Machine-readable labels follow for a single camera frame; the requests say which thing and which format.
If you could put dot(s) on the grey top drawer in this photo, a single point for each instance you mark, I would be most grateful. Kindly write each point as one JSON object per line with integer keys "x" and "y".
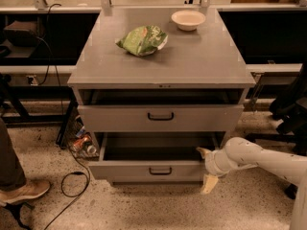
{"x": 164, "y": 118}

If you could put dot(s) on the grey drawer cabinet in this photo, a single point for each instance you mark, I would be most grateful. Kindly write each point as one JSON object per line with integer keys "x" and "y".
{"x": 202, "y": 67}

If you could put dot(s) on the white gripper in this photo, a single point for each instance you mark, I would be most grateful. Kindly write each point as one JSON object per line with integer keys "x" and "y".
{"x": 211, "y": 165}

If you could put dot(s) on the green chip bag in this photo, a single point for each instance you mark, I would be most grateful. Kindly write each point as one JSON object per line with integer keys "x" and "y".
{"x": 143, "y": 40}

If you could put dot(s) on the wire trash basket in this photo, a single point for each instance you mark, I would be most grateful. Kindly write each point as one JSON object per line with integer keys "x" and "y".
{"x": 75, "y": 130}

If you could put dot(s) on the tan shoe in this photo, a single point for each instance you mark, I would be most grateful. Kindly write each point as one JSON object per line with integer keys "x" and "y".
{"x": 31, "y": 190}

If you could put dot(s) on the grey drawer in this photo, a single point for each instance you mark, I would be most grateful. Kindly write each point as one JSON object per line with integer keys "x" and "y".
{"x": 153, "y": 157}
{"x": 164, "y": 118}

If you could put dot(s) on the dark box on shelf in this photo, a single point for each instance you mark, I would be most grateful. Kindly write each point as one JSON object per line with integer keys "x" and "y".
{"x": 22, "y": 33}

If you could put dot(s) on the black office chair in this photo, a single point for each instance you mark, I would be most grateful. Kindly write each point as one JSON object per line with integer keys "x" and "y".
{"x": 290, "y": 106}

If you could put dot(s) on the brown trouser leg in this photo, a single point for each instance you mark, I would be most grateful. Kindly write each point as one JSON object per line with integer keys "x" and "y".
{"x": 12, "y": 175}

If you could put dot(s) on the crushed orange can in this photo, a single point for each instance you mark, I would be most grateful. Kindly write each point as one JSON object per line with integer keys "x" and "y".
{"x": 84, "y": 144}

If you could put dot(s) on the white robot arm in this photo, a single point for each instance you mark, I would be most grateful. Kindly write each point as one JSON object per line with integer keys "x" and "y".
{"x": 241, "y": 154}

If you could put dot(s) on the white bowl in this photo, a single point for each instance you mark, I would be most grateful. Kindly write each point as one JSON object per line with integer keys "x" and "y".
{"x": 188, "y": 20}

